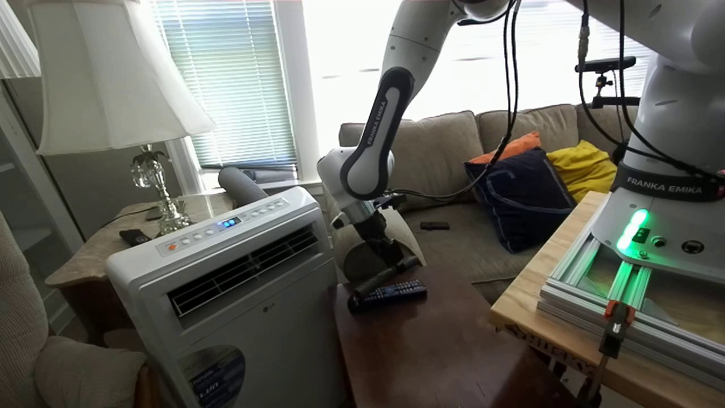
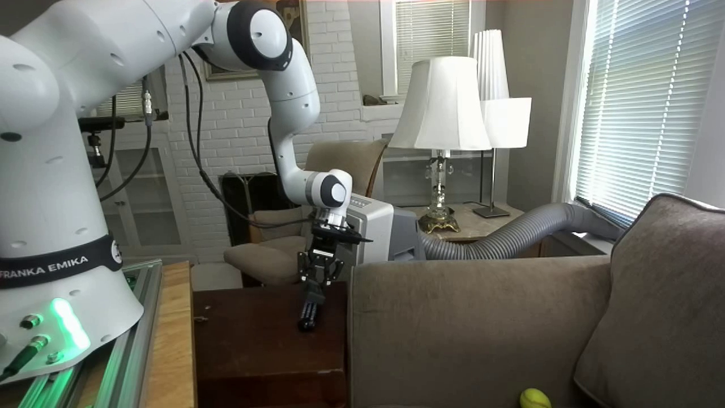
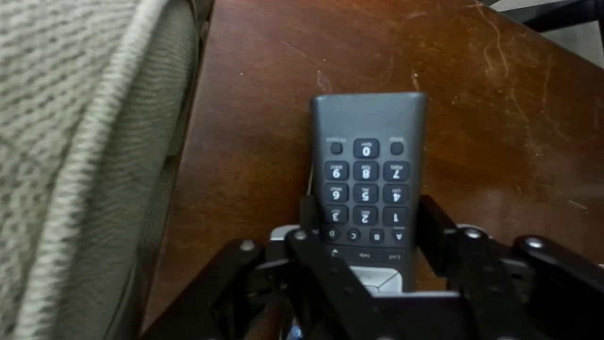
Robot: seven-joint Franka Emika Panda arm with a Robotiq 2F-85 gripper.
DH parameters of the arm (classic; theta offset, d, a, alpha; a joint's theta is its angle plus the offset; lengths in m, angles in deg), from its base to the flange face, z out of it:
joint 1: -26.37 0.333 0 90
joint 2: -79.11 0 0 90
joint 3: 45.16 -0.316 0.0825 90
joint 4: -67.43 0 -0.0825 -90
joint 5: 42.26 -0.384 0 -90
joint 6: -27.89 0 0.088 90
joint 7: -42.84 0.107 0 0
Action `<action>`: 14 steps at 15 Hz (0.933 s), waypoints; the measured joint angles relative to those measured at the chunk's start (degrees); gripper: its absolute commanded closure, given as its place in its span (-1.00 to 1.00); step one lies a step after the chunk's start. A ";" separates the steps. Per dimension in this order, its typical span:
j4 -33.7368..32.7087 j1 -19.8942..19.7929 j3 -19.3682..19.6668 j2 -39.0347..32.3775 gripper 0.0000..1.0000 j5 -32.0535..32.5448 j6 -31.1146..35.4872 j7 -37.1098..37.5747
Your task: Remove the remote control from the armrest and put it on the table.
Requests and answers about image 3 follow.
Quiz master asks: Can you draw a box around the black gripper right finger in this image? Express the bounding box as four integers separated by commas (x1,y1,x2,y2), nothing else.
416,195,604,340

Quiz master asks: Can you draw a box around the beige fabric couch cushion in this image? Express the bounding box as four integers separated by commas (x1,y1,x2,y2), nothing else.
0,0,216,340

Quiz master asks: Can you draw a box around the grey remote control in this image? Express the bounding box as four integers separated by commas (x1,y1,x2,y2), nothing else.
309,93,429,297

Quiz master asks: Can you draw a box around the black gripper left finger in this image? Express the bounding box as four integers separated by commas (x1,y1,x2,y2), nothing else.
139,195,378,340

